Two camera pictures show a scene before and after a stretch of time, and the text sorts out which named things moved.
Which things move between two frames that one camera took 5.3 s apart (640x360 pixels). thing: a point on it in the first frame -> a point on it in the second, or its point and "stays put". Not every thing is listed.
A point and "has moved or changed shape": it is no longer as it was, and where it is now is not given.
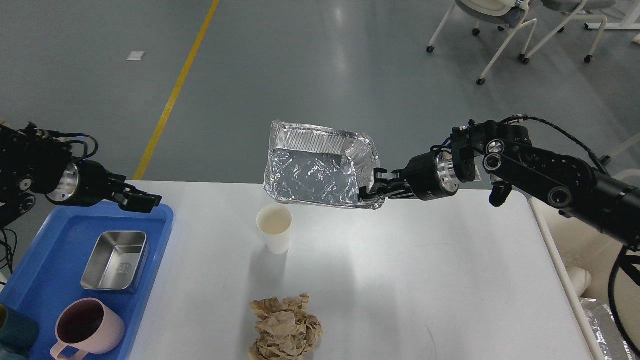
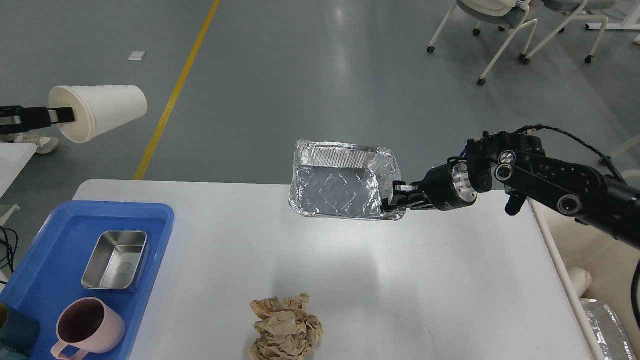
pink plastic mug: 89,325 stays put
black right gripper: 430,176 -> 450,186
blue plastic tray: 47,275 stays put
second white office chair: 582,6 stays put
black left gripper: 85,183 -> 14,119
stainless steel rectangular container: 117,262 stays put
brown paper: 285,330 stays put
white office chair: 500,13 stays put
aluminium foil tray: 311,165 has moved or changed shape
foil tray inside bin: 601,322 stays put
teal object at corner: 18,334 stays put
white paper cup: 275,221 -> 98,109
